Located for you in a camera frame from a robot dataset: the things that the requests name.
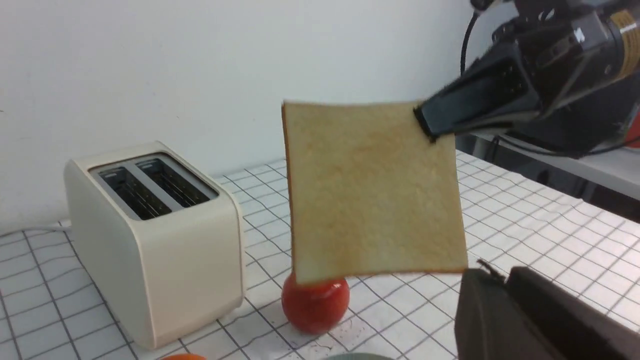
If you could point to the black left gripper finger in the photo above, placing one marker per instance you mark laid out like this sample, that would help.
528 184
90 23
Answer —
525 316

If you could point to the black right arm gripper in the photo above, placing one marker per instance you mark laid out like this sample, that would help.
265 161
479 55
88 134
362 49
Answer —
564 50

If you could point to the toast slice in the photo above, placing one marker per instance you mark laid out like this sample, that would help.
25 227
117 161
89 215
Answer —
369 194

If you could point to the light green plate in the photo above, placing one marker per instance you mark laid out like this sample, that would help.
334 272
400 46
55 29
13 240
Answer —
358 356

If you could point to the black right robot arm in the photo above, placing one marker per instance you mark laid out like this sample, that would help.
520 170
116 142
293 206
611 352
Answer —
584 128

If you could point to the cream white toaster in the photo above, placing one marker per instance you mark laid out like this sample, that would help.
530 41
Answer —
161 240

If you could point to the white checkered tablecloth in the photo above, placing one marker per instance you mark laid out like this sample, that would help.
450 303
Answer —
51 309

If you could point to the red apple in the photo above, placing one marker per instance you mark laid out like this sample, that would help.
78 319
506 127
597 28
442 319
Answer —
315 309

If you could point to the orange persimmon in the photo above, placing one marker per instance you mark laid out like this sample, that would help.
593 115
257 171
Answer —
184 356

